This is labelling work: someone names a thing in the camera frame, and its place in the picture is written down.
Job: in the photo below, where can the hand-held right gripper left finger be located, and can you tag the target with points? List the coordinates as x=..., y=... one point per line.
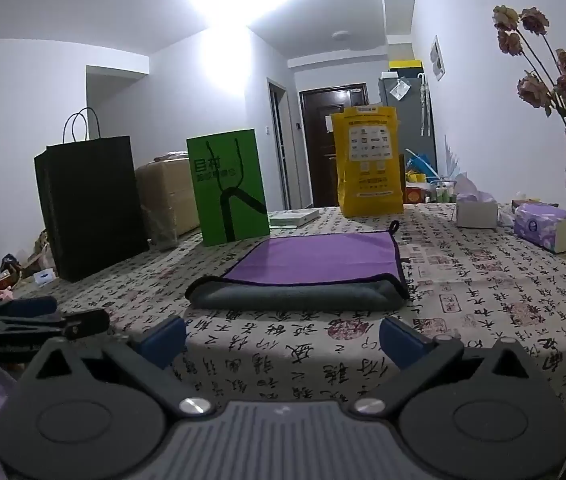
x=163, y=341

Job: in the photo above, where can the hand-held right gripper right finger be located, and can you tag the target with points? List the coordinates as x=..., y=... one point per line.
x=402, y=342

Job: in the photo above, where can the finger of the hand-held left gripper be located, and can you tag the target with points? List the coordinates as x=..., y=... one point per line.
x=85, y=324
x=25, y=306

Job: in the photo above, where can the purple and grey towel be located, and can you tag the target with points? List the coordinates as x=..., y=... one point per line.
x=308, y=272

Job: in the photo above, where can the pile of floor clutter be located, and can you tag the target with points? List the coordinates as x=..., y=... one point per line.
x=18, y=267

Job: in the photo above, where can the calligraphy print tablecloth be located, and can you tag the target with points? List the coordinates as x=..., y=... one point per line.
x=488, y=300

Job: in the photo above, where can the black paper bag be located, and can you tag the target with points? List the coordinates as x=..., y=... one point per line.
x=93, y=205

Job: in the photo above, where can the brown cardboard box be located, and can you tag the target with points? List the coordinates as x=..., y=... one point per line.
x=168, y=200

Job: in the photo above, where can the orange box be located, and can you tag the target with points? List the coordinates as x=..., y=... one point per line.
x=415, y=193

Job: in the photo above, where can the white tissue box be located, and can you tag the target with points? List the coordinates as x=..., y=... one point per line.
x=475, y=210

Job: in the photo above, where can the flat white box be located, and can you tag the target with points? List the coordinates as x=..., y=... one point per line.
x=294, y=217

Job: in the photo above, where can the green paper bag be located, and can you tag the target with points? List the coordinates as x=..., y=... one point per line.
x=228, y=187

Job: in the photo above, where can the blue plastic bag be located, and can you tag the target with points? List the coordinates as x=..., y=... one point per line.
x=420, y=162

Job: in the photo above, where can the yellow printed bag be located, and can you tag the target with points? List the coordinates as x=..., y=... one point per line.
x=369, y=160

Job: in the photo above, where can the purple tissue pack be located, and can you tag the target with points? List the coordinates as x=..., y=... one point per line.
x=545, y=225

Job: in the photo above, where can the dark brown door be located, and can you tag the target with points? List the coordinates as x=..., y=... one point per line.
x=319, y=160

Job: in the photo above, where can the grey refrigerator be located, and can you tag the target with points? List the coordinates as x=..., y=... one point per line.
x=408, y=115

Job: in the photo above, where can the white folded umbrella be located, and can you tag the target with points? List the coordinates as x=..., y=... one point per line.
x=423, y=105

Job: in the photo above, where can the paper note on refrigerator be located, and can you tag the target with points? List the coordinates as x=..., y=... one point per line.
x=397, y=91

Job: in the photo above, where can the yellow box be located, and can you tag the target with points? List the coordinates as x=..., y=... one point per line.
x=405, y=64

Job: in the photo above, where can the round ceiling detector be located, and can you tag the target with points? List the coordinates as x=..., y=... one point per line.
x=341, y=35

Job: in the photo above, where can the dried rose bouquet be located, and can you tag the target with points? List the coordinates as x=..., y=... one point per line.
x=558, y=60

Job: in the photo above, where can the white wall panel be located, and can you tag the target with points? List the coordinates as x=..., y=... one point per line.
x=437, y=58

